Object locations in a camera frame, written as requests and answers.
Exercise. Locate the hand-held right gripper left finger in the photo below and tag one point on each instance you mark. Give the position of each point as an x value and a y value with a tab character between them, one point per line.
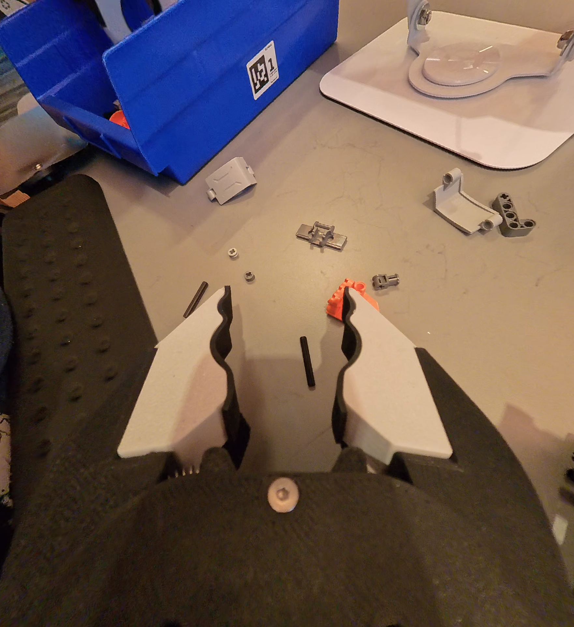
179	392

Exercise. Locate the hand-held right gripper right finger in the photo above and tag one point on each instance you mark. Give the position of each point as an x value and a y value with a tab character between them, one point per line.
395	392

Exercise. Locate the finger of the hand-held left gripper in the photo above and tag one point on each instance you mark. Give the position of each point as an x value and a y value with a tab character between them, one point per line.
120	15

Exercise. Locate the black axle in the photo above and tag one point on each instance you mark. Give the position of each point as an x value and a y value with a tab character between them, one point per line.
306	362

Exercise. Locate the pile of small brick parts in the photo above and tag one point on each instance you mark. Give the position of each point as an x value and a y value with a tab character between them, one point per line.
118	120

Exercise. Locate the blue bin with square tag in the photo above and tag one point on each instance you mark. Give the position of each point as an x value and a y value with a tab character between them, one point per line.
199	88

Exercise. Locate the grey track link piece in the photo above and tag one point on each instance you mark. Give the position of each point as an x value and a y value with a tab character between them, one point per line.
322	235

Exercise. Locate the black pin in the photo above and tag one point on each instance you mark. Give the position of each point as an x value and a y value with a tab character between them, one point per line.
196	299

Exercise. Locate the orange brick panel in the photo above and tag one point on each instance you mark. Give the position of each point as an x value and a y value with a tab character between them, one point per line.
344	294

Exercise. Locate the small grey brick connector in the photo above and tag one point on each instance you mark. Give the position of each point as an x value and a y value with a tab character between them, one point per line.
386	281

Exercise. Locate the black perforated armrest pad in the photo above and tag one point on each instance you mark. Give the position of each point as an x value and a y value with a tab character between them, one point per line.
71	313

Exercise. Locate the small metal nut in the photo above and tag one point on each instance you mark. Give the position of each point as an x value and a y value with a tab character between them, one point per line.
251	276
234	252

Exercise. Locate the light grey curved brick panel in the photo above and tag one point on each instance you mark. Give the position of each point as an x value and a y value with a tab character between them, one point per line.
463	206

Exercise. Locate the light grey flat brick panel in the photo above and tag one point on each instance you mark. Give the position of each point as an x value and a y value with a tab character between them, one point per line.
231	181

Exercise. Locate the grey brick beam with holes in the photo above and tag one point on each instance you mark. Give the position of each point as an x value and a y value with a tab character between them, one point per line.
514	216

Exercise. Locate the white book stand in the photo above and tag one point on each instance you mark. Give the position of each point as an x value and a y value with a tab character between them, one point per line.
522	98

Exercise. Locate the grey armrest bracket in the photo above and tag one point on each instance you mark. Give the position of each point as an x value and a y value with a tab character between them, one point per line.
37	147

